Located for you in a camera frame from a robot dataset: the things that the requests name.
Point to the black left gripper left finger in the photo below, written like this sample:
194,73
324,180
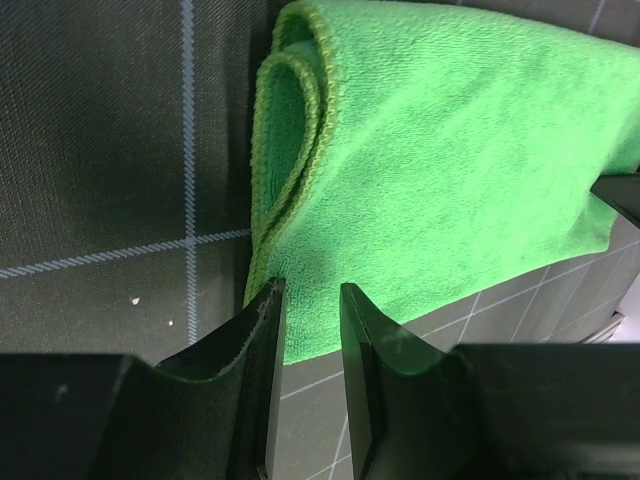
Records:
209,411

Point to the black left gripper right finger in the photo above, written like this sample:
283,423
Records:
484,411

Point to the green microfiber towel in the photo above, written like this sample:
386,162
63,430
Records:
426,152

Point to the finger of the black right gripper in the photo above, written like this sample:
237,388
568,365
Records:
621,193

